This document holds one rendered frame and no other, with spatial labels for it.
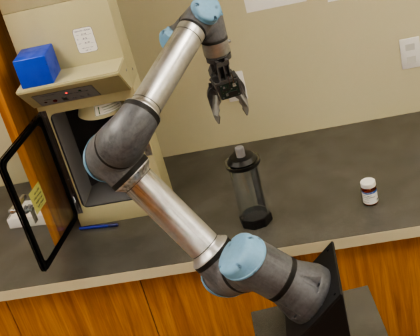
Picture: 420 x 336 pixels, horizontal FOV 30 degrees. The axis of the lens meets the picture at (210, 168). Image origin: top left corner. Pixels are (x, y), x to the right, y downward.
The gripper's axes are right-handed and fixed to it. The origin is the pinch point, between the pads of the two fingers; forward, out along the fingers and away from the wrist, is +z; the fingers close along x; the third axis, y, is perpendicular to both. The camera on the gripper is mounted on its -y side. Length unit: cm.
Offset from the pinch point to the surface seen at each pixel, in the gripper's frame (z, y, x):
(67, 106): -7, -27, -46
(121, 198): 30, -26, -39
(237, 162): 13.8, 3.2, -2.0
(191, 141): 35, -61, -10
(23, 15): -38, -28, -50
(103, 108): -2.8, -26.5, -35.8
